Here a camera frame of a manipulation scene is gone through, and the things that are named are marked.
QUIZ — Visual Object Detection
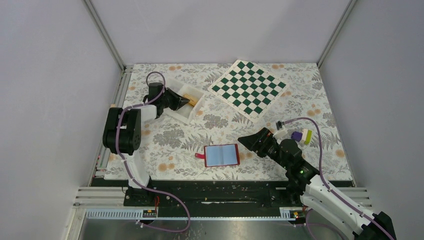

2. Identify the red leather card holder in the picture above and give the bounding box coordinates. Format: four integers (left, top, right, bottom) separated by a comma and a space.
194, 143, 241, 169

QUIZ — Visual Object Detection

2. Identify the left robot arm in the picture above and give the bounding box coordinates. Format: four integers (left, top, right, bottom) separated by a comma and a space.
102, 82, 191, 206

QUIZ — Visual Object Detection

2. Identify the green white chessboard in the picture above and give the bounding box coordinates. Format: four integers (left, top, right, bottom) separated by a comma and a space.
207, 59, 289, 123

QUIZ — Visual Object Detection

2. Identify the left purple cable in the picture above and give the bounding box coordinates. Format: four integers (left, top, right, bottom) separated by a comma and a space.
114, 71, 192, 233

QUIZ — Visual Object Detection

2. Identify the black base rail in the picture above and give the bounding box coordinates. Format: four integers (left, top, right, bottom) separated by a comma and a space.
123, 180, 303, 218

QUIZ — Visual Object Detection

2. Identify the orange card box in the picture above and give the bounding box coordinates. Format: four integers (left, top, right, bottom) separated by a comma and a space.
183, 94, 199, 107

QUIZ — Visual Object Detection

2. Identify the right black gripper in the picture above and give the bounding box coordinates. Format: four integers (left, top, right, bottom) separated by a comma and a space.
237, 127, 291, 171

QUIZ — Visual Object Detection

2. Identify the white plastic divided tray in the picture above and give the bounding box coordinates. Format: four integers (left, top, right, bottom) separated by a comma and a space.
164, 79, 206, 125

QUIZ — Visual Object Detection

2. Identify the purple cable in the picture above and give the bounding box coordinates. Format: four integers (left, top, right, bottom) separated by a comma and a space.
276, 117, 395, 240
114, 71, 192, 233

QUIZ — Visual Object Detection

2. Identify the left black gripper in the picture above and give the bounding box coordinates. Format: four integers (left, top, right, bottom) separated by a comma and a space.
159, 87, 190, 111

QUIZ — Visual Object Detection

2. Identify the purple white green block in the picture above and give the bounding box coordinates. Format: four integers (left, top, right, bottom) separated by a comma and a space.
290, 128, 313, 145

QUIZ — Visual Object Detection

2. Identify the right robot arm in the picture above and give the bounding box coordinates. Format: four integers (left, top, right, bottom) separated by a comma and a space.
237, 127, 397, 240

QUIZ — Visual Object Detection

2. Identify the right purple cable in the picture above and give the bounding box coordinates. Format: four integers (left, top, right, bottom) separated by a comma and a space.
276, 117, 395, 240

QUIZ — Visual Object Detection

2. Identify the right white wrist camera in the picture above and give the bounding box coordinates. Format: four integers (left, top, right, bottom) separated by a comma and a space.
273, 121, 288, 139

